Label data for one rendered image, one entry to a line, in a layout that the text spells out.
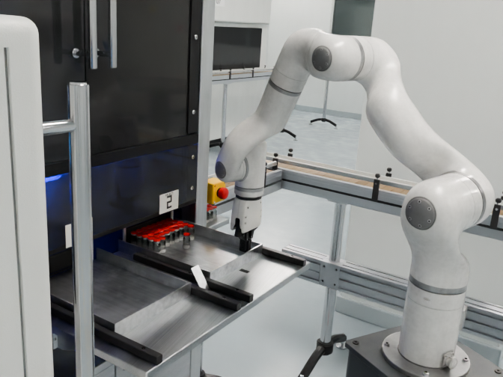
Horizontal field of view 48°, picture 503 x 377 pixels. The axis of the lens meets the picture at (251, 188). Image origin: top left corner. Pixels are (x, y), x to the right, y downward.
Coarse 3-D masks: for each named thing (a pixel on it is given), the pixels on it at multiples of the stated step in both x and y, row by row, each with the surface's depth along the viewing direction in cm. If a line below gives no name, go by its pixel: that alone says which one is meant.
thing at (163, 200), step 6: (168, 192) 169; (174, 192) 172; (162, 198) 168; (168, 198) 170; (174, 198) 172; (162, 204) 168; (168, 204) 171; (174, 204) 173; (162, 210) 169; (168, 210) 171
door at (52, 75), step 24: (0, 0) 114; (24, 0) 118; (48, 0) 123; (72, 0) 128; (48, 24) 124; (72, 24) 129; (48, 48) 125; (72, 48) 131; (48, 72) 127; (72, 72) 132; (48, 96) 128; (48, 120) 129; (48, 144) 131
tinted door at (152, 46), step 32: (128, 0) 142; (160, 0) 151; (128, 32) 144; (160, 32) 154; (128, 64) 146; (160, 64) 157; (96, 96) 140; (128, 96) 149; (160, 96) 159; (96, 128) 142; (128, 128) 151; (160, 128) 162
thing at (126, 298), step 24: (96, 264) 158; (120, 264) 156; (72, 288) 143; (96, 288) 144; (120, 288) 145; (144, 288) 146; (168, 288) 147; (96, 312) 133; (120, 312) 134; (144, 312) 130
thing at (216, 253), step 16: (192, 240) 179; (208, 240) 180; (224, 240) 178; (160, 256) 159; (176, 256) 166; (192, 256) 167; (208, 256) 168; (224, 256) 168; (240, 256) 161; (256, 256) 169; (208, 272) 150; (224, 272) 156
